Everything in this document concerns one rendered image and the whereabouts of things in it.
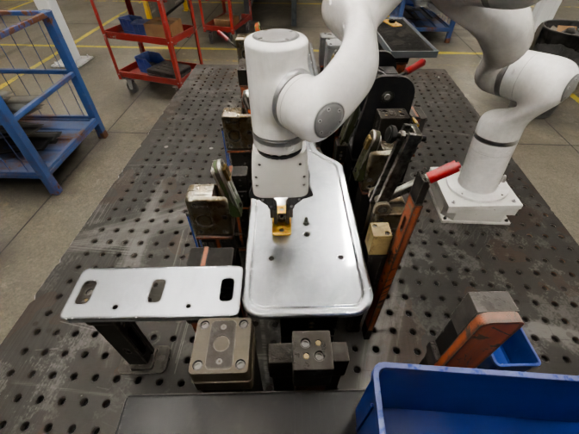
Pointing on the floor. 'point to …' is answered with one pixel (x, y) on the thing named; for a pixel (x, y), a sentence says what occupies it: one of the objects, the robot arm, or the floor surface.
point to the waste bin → (556, 45)
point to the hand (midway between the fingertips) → (281, 211)
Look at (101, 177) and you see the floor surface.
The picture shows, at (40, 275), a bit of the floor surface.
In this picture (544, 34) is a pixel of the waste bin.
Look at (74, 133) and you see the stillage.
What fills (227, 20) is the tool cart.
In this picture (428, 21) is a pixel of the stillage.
